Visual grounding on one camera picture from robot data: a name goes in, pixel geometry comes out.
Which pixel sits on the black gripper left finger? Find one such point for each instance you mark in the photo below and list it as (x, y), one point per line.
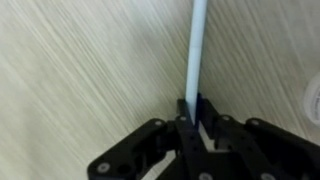
(150, 150)

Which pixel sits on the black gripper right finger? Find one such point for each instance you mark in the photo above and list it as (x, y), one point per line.
(253, 150)

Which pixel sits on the white pen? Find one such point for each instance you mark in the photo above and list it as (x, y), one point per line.
(196, 56)

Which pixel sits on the clear plastic cup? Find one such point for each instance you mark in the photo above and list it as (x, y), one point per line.
(314, 100)

